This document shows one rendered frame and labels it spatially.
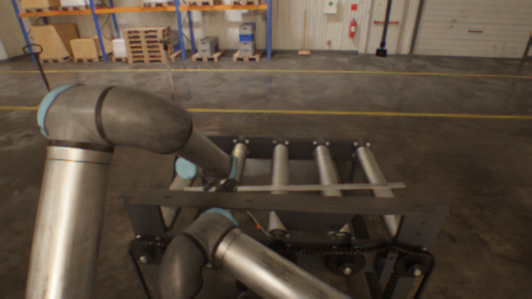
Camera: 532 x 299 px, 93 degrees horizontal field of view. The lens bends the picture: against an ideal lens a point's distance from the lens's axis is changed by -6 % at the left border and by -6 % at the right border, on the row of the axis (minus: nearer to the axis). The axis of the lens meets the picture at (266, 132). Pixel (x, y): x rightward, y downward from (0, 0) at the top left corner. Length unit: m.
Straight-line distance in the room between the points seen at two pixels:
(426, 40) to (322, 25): 3.62
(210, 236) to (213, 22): 9.61
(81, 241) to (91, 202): 0.07
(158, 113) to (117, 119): 0.07
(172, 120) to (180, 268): 0.40
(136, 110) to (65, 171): 0.16
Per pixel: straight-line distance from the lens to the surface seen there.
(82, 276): 0.62
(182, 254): 0.78
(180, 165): 1.08
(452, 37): 11.42
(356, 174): 2.22
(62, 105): 0.60
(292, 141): 2.02
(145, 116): 0.53
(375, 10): 10.24
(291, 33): 9.93
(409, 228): 1.30
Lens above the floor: 1.89
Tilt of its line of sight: 27 degrees down
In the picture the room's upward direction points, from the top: straight up
